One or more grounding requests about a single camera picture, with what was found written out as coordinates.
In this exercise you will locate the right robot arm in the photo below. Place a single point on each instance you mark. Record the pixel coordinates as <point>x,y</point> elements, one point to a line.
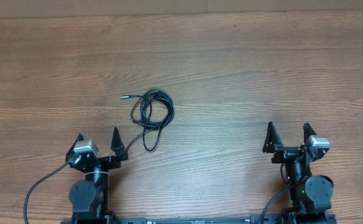
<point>310,195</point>

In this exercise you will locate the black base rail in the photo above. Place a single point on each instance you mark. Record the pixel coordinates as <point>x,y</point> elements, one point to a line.
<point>253,219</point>

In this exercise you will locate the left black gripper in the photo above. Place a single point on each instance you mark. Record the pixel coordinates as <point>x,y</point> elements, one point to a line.
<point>114,162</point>

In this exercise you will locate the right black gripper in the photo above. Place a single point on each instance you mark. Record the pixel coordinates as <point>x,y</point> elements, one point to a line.
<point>271,144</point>

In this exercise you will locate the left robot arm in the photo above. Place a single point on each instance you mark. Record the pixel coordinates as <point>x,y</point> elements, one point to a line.
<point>90,197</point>

